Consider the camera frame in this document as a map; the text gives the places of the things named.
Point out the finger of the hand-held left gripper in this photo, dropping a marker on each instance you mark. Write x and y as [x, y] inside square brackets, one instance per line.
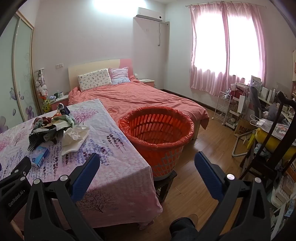
[19, 172]

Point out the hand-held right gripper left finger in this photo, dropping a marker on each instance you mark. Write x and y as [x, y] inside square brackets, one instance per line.
[86, 173]

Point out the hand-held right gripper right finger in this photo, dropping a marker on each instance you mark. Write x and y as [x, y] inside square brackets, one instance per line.
[208, 176]

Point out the blue tissue pack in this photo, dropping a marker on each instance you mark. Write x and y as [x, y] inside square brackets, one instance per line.
[39, 156]

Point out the white paper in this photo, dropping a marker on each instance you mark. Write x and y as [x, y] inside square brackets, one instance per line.
[74, 139]

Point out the black white patterned cloth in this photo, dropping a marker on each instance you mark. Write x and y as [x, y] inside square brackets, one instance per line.
[37, 139]

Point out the orange plastic laundry basket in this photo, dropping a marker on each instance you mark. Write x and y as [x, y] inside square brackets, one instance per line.
[161, 162]

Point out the light green cloth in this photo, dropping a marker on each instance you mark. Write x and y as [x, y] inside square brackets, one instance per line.
[67, 119]

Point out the orange plastic bag liner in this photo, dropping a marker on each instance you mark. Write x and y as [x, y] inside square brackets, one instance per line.
[124, 126]

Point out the dark blue wrapper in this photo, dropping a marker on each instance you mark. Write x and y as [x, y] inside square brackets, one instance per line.
[62, 109]

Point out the floral tablecloth table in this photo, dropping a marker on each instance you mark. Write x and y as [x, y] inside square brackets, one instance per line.
[111, 162]

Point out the dark wooden stool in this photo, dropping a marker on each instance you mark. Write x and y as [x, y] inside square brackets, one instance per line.
[165, 187]

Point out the person's leg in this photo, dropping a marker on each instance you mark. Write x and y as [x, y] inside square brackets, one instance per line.
[182, 229]

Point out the white shelf cart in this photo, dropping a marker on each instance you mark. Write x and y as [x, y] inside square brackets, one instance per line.
[233, 115]

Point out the yellow plush toy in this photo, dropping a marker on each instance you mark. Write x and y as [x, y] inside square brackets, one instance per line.
[46, 105]

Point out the dark wooden chair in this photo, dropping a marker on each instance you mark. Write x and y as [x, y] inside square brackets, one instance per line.
[272, 139]

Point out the pink bedside table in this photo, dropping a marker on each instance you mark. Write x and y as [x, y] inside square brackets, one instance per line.
[148, 83]
[57, 104]

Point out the yellow plastic tub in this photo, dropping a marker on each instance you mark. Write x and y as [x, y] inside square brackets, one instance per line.
[277, 143]

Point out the pack of face masks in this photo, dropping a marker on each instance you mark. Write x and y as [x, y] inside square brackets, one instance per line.
[263, 122]

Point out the white paper bag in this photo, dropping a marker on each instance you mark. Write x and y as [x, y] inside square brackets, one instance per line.
[243, 103]

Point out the red box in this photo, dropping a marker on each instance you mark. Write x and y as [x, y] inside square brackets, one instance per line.
[240, 90]

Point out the hanging plush toys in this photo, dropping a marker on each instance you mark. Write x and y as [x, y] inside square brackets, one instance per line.
[41, 83]

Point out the white floral pillow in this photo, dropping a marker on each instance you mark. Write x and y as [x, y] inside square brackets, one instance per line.
[94, 80]

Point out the flower print sliding wardrobe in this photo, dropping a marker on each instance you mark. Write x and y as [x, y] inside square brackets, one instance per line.
[23, 69]

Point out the pink striped pillow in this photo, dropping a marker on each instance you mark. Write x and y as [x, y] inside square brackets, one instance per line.
[119, 75]

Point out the beige and pink bed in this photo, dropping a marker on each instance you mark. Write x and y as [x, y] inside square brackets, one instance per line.
[92, 67]

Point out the white air conditioner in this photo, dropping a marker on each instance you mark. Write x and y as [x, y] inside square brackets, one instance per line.
[149, 14]

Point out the curtain rod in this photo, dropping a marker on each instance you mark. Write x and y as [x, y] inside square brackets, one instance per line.
[203, 4]

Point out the white metal tube frame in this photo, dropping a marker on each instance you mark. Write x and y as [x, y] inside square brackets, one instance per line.
[235, 150]

